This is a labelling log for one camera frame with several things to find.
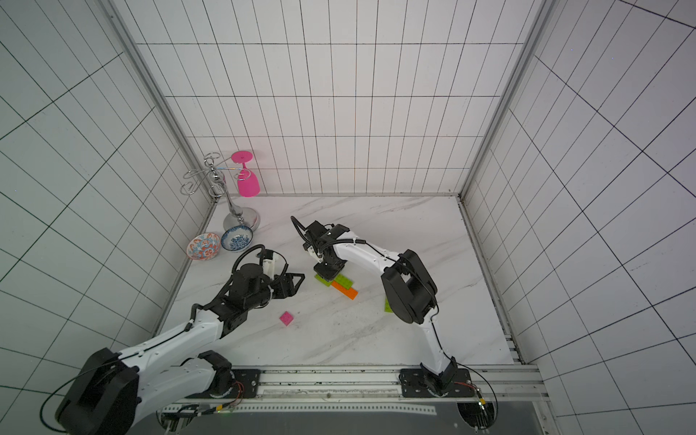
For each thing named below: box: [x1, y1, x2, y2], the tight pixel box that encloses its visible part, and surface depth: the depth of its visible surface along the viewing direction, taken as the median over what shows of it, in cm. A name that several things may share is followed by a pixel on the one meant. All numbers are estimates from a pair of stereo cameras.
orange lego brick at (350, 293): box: [331, 280, 359, 301], surface depth 92 cm
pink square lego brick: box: [279, 310, 294, 327], surface depth 85 cm
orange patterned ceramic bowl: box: [186, 232, 222, 261], surface depth 102 cm
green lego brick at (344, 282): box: [334, 273, 355, 290], surface depth 92 cm
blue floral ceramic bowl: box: [221, 224, 253, 252], surface depth 105 cm
